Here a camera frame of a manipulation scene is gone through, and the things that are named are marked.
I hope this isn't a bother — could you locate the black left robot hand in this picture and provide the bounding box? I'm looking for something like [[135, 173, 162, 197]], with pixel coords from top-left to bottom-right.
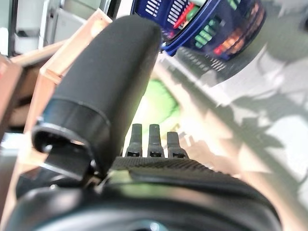
[[4, 14, 282, 231]]

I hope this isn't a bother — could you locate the long napa cabbage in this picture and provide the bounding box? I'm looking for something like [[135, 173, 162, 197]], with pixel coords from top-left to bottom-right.
[[133, 78, 183, 128], [185, 0, 211, 21]]

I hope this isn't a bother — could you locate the blue plastic shopping basket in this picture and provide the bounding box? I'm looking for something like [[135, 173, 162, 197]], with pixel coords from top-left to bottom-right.
[[131, 0, 267, 58]]

